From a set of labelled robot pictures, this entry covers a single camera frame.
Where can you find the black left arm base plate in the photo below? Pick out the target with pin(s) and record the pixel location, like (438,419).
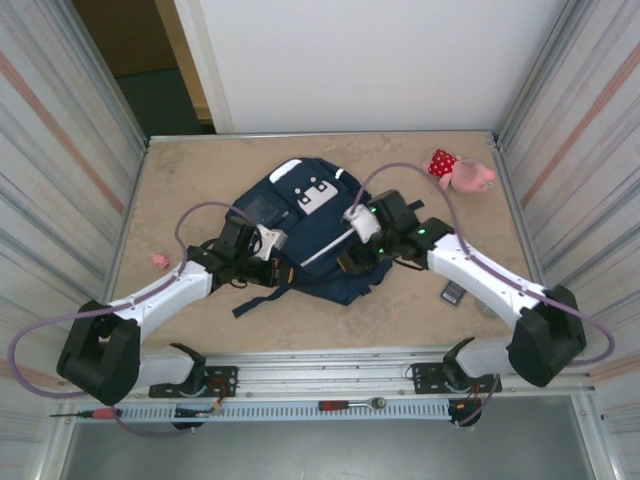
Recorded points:
(222,382)

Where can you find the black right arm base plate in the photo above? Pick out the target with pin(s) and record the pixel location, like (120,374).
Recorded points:
(427,377)

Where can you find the pink plush toy red dress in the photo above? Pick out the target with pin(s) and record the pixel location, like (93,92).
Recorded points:
(460,172)

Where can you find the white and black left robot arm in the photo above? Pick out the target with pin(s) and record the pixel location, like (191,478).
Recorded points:
(160,300)

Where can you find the thin aluminium table edge rail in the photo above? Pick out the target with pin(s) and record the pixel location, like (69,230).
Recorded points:
(320,135)

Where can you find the small dark calculator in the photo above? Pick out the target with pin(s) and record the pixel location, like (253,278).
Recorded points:
(452,294)

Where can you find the aluminium frame rail with grooves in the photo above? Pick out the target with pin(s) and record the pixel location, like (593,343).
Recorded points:
(325,372)

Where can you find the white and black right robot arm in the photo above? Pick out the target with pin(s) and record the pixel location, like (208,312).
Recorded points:
(480,272)

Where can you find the navy blue backpack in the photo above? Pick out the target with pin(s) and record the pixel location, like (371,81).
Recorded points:
(310,235)

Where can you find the small pink eraser figure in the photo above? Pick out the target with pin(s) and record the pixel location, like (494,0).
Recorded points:
(160,261)

